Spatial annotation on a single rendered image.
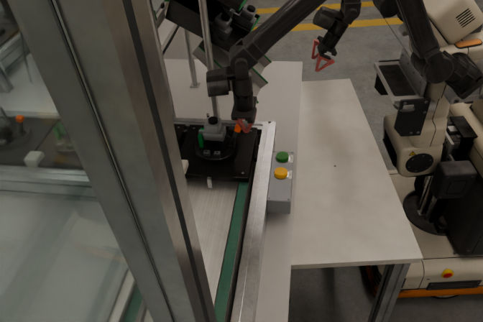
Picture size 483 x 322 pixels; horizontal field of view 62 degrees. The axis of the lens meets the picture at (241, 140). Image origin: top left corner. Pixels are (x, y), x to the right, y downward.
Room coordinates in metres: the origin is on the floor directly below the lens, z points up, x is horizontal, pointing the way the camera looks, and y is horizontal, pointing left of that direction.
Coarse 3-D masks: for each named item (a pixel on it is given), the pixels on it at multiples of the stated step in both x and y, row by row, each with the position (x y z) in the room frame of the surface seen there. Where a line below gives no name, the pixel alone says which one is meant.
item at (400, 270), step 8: (392, 264) 0.62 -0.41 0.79; (400, 264) 0.61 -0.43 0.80; (408, 264) 0.61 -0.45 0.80; (384, 272) 0.65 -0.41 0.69; (392, 272) 0.61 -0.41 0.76; (400, 272) 0.61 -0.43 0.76; (384, 280) 0.64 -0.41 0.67; (392, 280) 0.61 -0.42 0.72; (400, 280) 0.61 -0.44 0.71; (384, 288) 0.63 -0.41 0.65; (392, 288) 0.62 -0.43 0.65; (400, 288) 0.61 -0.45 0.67; (376, 296) 0.65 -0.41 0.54; (384, 296) 0.61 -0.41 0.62; (392, 296) 0.61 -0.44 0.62; (376, 304) 0.64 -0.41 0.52; (384, 304) 0.61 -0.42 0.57; (392, 304) 0.61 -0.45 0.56; (376, 312) 0.62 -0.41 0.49; (384, 312) 0.62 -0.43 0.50; (368, 320) 0.66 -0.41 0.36; (376, 320) 0.61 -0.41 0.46; (384, 320) 0.61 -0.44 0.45
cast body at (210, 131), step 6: (210, 120) 0.97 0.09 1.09; (216, 120) 0.97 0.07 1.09; (204, 126) 0.96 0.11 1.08; (210, 126) 0.96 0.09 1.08; (216, 126) 0.95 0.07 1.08; (222, 126) 0.99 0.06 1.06; (198, 132) 0.99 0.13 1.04; (204, 132) 0.97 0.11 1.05; (210, 132) 0.96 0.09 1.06; (216, 132) 0.95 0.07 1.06; (222, 132) 0.96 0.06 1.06; (204, 138) 0.96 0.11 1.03; (210, 138) 0.96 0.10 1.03; (216, 138) 0.95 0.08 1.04; (222, 138) 0.95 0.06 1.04
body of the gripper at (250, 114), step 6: (234, 96) 0.94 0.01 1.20; (240, 96) 0.93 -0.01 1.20; (252, 96) 0.95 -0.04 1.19; (234, 102) 0.95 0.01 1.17; (240, 102) 0.93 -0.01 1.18; (246, 102) 0.93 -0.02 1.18; (252, 102) 0.94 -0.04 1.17; (234, 108) 0.95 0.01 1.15; (240, 108) 0.93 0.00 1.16; (246, 108) 0.93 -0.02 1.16; (252, 108) 0.94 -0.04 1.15; (234, 114) 0.92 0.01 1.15; (240, 114) 0.92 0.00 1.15; (246, 114) 0.91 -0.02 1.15; (252, 114) 0.91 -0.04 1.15; (252, 120) 0.90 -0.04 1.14
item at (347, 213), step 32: (320, 96) 1.38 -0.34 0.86; (352, 96) 1.36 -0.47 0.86; (320, 128) 1.17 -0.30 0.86; (352, 128) 1.16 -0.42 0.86; (320, 160) 1.00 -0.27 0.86; (352, 160) 0.99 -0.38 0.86; (320, 192) 0.86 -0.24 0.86; (352, 192) 0.85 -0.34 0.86; (384, 192) 0.84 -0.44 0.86; (320, 224) 0.73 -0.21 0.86; (352, 224) 0.72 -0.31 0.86; (384, 224) 0.71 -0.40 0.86; (320, 256) 0.62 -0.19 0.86; (352, 256) 0.62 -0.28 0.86; (384, 256) 0.61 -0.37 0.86; (416, 256) 0.60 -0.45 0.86
